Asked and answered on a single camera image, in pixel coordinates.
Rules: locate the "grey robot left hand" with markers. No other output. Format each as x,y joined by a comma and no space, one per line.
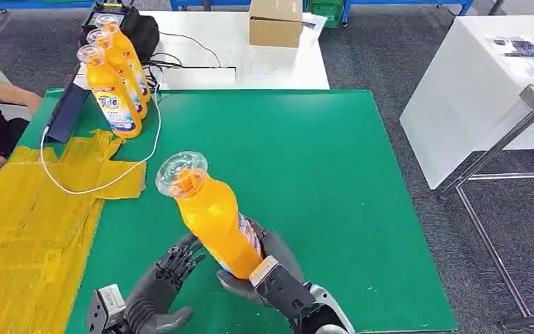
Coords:
152,295

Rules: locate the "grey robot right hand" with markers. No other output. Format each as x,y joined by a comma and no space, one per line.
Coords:
281,246

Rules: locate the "orange detergent bottle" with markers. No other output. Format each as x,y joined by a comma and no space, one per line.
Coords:
123,40
122,64
112,106
211,221

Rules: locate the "yellow sheet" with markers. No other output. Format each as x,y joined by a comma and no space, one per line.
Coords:
27,230

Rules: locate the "green table mat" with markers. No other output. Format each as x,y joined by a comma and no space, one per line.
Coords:
294,152

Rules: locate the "dark blue flat device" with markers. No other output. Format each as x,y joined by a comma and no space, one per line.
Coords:
66,115

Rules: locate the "white flat board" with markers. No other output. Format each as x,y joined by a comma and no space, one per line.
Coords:
198,78

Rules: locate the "black handheld terminal with screen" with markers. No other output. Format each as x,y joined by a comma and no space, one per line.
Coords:
110,7

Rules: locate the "black bag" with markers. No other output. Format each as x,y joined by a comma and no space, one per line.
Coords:
147,37

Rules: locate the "cardboard box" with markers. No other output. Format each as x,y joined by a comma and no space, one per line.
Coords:
274,25

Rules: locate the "white cabinet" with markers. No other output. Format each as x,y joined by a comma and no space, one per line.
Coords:
456,106

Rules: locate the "green crate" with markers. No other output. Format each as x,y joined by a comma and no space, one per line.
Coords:
326,13

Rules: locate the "clear plastic bag with parts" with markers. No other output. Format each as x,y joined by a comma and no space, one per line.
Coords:
520,50

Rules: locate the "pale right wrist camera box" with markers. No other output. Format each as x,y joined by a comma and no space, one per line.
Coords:
276,286

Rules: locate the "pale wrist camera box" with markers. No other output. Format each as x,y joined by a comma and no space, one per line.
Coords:
106,306
276,286

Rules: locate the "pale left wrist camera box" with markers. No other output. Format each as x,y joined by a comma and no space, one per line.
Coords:
106,306

